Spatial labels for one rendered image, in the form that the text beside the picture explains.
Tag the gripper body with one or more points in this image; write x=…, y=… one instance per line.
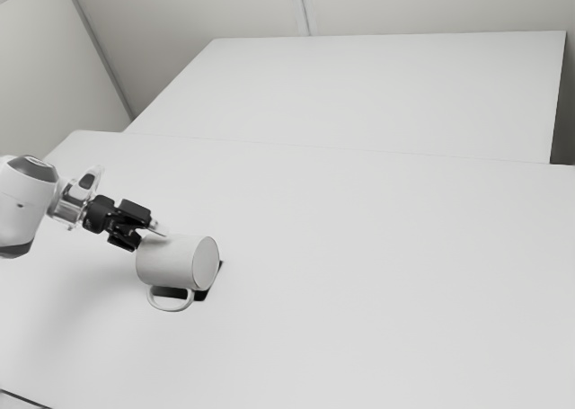
x=101, y=213

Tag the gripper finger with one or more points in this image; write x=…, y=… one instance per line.
x=138, y=216
x=123, y=239

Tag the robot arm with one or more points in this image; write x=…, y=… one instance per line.
x=22, y=202

